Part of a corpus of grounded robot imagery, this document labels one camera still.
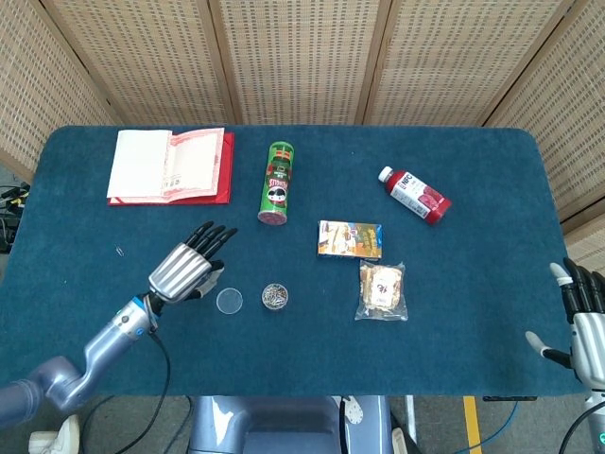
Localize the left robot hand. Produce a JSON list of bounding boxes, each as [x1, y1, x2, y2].
[[147, 220, 239, 305]]

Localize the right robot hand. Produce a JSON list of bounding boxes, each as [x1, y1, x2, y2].
[[526, 257, 605, 394]]

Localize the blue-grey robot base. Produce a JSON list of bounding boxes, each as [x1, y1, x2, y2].
[[187, 394, 394, 454]]

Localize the clear round plastic lid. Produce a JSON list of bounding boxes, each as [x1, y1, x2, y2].
[[216, 287, 245, 315]]

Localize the round tin of clips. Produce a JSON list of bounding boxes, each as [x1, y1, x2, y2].
[[261, 283, 290, 311]]

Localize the colourful printed cardboard box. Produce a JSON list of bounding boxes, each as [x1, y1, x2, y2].
[[317, 219, 384, 261]]

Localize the pink bordered certificate sheet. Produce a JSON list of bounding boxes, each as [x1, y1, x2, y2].
[[162, 126, 225, 201]]

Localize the red certificate folder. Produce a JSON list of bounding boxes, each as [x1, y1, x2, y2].
[[108, 131, 235, 207]]

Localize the white paper sheet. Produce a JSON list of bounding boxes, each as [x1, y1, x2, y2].
[[106, 130, 172, 199]]

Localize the green Pringles can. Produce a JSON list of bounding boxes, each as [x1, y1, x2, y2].
[[256, 140, 296, 227]]

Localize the yellow floor tape strip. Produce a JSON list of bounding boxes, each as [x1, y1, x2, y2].
[[462, 395, 483, 454]]

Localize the blue felt table cover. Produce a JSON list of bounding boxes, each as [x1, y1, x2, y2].
[[0, 124, 587, 397]]

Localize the white table leg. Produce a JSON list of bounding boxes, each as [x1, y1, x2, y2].
[[404, 395, 418, 445]]

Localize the clear bag of snacks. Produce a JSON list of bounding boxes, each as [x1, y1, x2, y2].
[[354, 258, 408, 323]]

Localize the woven folding screen panel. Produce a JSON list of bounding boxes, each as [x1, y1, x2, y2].
[[484, 0, 605, 280], [0, 0, 119, 183], [40, 0, 237, 127], [207, 0, 393, 127], [361, 0, 585, 128]]

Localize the white perforated plate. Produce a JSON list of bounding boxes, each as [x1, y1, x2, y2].
[[340, 395, 365, 428]]

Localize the red juice bottle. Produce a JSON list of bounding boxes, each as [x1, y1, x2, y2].
[[377, 166, 453, 227]]

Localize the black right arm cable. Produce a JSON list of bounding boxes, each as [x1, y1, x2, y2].
[[557, 400, 593, 454]]

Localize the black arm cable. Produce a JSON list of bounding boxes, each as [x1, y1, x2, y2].
[[134, 329, 172, 454], [557, 400, 593, 454]]

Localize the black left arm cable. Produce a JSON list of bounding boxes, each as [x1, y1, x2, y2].
[[134, 329, 172, 454]]

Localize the blue cable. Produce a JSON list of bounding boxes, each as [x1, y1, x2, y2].
[[467, 400, 521, 454]]

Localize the black cables with yellow tag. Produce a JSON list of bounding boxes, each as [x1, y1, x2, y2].
[[0, 183, 30, 254]]

